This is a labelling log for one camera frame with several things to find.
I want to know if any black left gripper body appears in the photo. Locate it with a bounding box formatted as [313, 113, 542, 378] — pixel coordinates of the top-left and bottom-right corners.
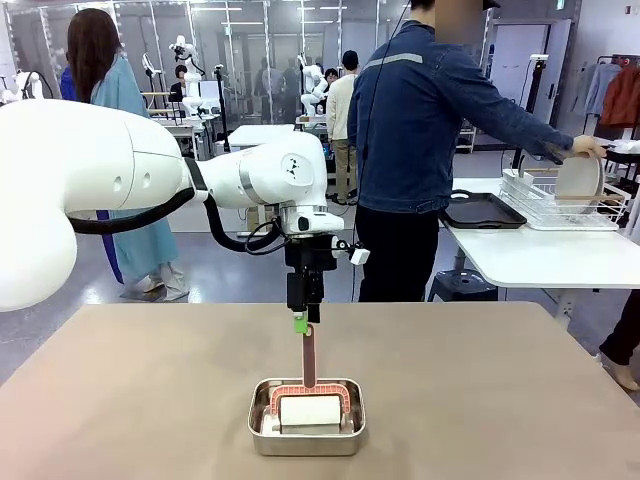
[283, 234, 337, 307]

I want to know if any dark brown plastic tray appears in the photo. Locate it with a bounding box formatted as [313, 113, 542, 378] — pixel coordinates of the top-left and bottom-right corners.
[438, 192, 528, 230]

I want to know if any round white plate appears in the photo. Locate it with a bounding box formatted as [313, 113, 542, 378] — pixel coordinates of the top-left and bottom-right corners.
[555, 151, 605, 202]

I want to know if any man's left denim forearm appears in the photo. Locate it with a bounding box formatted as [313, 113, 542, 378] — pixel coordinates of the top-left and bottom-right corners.
[534, 141, 569, 166]

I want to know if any man's right denim forearm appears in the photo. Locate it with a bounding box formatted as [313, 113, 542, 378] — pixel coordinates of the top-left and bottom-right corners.
[499, 99, 576, 151]

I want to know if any man's right hand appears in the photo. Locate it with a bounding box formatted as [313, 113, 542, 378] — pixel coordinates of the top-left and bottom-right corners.
[571, 134, 609, 159]

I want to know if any rectangular stainless steel tin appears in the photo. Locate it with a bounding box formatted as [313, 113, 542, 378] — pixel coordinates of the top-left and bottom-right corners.
[248, 378, 367, 457]

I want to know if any white background table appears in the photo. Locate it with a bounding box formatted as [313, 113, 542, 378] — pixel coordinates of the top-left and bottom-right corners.
[227, 123, 301, 151]

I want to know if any person in beige sweater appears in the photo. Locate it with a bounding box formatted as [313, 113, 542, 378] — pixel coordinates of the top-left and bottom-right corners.
[325, 49, 360, 206]

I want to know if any black metal stool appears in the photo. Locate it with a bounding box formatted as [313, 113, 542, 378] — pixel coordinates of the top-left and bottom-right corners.
[427, 269, 500, 303]

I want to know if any man in denim jacket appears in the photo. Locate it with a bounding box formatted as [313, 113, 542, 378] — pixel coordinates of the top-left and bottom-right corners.
[347, 0, 576, 304]

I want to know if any person in dark clothes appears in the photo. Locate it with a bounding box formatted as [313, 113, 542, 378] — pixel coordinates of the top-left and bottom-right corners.
[255, 57, 281, 126]
[280, 58, 302, 126]

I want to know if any white workbench desk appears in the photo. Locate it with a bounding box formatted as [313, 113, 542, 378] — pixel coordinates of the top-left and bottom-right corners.
[149, 113, 222, 164]

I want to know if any seated person black hair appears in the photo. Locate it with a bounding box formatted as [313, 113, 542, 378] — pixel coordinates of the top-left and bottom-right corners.
[168, 64, 189, 102]

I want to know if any large white table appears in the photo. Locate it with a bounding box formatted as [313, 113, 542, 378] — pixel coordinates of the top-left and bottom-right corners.
[438, 177, 640, 321]

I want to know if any black tripod stand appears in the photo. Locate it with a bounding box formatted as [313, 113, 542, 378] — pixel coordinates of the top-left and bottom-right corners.
[522, 53, 550, 117]

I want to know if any long-haired woman in blue coat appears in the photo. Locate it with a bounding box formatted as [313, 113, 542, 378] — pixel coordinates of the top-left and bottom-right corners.
[59, 7, 190, 303]

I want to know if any person in black trousers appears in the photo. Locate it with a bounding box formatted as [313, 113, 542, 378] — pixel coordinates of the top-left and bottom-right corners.
[598, 287, 640, 392]

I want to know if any white open door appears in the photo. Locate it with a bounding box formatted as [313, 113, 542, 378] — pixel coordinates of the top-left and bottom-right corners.
[524, 18, 572, 131]

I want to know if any light blue hanging shirt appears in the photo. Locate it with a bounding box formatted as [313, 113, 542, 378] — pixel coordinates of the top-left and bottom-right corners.
[572, 62, 621, 117]

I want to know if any black clothes rack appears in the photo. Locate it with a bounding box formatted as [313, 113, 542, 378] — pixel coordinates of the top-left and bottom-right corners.
[564, 53, 640, 164]

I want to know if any small white background robot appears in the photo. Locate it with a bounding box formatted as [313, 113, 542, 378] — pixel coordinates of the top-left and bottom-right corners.
[9, 69, 51, 104]

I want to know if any orange hanging jacket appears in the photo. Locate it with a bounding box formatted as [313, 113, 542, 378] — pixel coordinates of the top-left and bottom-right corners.
[598, 64, 640, 129]

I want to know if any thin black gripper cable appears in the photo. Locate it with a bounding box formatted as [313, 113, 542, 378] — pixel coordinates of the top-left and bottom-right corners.
[243, 217, 294, 254]

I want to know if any white wire dish rack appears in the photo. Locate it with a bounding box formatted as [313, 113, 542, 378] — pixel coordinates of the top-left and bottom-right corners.
[501, 168, 630, 232]

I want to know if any black corrugated cable hose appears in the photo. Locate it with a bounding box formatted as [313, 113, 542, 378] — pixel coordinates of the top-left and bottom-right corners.
[67, 187, 294, 255]

